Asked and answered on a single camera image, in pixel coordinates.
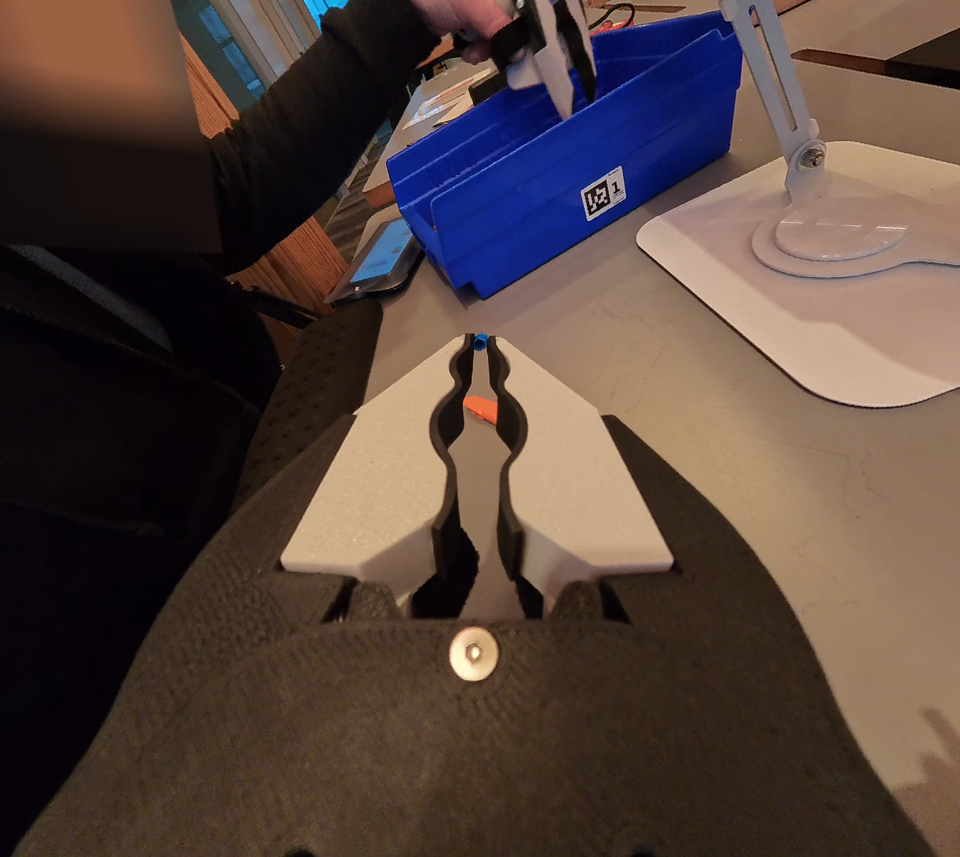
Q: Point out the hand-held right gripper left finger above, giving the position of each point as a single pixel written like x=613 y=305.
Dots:
x=360 y=497

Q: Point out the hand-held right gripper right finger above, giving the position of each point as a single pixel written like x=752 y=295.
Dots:
x=585 y=497

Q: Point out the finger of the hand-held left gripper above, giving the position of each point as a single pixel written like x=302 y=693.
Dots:
x=559 y=54
x=583 y=51

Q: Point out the blue plastic bin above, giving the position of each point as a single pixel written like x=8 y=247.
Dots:
x=637 y=122

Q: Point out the small orange wedge piece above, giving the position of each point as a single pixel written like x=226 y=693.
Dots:
x=480 y=407

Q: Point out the person's left forearm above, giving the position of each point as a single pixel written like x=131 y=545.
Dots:
x=315 y=122

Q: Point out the small black box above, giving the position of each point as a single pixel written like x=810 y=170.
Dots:
x=487 y=90

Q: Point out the white red paper packet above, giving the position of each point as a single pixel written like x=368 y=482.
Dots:
x=442 y=103

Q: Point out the black perforated pad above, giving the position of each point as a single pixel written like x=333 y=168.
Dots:
x=315 y=377

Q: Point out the smartphone in leather holder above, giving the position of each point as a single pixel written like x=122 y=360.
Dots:
x=382 y=253

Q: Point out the white book stand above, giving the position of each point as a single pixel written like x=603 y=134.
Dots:
x=712 y=272

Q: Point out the oak wooden post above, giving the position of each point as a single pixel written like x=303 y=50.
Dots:
x=300 y=264

